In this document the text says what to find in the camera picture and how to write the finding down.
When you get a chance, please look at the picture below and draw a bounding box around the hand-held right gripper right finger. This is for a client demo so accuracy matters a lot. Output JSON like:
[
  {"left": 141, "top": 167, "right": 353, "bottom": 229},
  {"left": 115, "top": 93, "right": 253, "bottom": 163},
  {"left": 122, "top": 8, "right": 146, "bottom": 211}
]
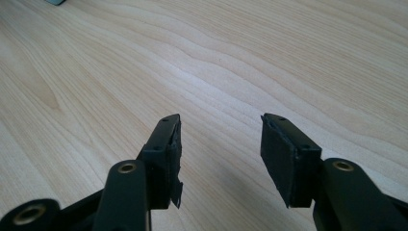
[{"left": 260, "top": 113, "right": 408, "bottom": 231}]

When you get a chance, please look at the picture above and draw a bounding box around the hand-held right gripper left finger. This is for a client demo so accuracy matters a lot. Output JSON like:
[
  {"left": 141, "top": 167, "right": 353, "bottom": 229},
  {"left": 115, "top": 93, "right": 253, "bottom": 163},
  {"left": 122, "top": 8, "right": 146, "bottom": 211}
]
[{"left": 91, "top": 113, "right": 184, "bottom": 231}]

